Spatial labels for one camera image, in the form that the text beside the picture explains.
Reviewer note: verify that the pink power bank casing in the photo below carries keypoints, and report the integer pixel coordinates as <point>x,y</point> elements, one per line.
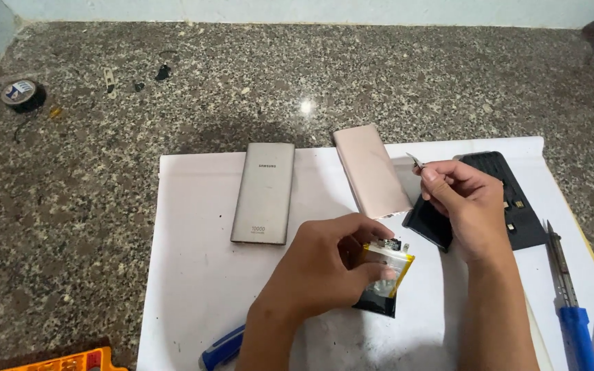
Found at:
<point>372,175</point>

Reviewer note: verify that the black electrical tape roll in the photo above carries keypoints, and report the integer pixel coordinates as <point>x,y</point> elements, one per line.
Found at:
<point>21,95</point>

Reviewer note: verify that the orange screwdriver bit case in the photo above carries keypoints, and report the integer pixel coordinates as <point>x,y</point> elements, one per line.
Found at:
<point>75,361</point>

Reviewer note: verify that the pale metal bracket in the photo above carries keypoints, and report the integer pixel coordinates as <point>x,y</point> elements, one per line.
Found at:
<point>109,80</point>

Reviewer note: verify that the black plastic inner tray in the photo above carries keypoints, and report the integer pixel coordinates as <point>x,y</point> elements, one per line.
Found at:
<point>526,226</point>

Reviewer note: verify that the small black tape scrap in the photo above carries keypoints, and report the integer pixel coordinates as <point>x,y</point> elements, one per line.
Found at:
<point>139,87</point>

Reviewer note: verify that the grey power bank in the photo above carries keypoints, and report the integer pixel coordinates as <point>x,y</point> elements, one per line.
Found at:
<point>263,201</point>

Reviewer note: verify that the white paper sheet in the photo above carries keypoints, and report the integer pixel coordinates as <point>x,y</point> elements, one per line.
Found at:
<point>199,288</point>

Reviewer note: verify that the small metal strip piece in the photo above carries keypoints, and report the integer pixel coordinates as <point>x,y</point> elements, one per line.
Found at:
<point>414,159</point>

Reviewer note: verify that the black glossy cover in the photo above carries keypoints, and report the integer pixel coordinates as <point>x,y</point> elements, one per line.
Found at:
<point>428,226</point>

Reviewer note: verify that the battery pack with yellow tape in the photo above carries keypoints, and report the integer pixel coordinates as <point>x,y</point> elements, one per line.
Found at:
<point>383,305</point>

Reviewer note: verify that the person's left hand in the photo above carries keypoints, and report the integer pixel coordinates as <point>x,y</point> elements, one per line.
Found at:
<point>312,268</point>

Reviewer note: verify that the person's right hand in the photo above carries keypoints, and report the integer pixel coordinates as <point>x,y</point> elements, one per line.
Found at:
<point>475,211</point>

